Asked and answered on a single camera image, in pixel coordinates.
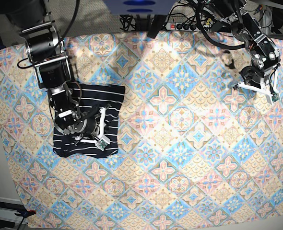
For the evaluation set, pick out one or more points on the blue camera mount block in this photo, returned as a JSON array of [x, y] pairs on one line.
[[121, 7]]

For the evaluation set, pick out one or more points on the black mount post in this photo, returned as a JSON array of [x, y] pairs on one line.
[[156, 26]]

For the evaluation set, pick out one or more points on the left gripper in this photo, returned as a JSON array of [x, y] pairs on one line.
[[259, 81]]

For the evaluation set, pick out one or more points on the navy white striped T-shirt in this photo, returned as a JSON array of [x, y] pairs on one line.
[[90, 96]]

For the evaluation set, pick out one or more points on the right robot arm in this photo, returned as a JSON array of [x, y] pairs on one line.
[[47, 55]]

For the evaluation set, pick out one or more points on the blue orange clamp lower left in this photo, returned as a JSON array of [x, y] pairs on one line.
[[24, 213]]

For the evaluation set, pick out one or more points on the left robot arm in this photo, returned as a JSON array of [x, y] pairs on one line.
[[262, 50]]

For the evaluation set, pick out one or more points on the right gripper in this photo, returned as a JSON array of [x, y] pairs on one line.
[[94, 131]]

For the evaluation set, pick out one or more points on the white power strip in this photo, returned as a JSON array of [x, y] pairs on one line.
[[188, 26]]

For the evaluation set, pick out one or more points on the patterned tile tablecloth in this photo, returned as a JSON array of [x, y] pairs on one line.
[[192, 152]]

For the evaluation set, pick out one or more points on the white box lower left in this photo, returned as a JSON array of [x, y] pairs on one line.
[[8, 209]]

